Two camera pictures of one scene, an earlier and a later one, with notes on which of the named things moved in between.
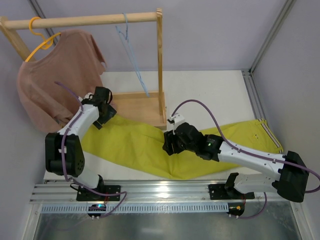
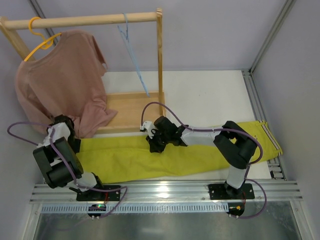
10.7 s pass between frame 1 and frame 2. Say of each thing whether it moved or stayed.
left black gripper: moved
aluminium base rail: stayed
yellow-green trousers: moved
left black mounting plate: stayed
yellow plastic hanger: stayed
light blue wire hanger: stayed
